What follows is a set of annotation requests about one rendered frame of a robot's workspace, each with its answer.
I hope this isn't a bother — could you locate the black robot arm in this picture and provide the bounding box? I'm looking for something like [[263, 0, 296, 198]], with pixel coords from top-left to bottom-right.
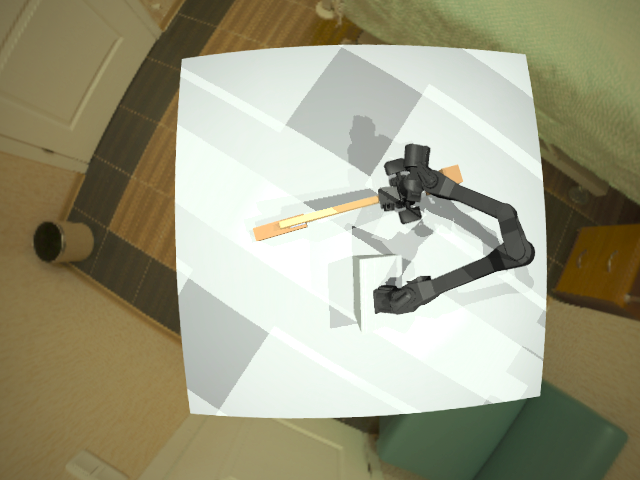
[[373, 143, 535, 315]]

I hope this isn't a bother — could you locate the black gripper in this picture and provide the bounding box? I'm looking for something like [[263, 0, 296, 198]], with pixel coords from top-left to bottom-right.
[[384, 158, 423, 224]]

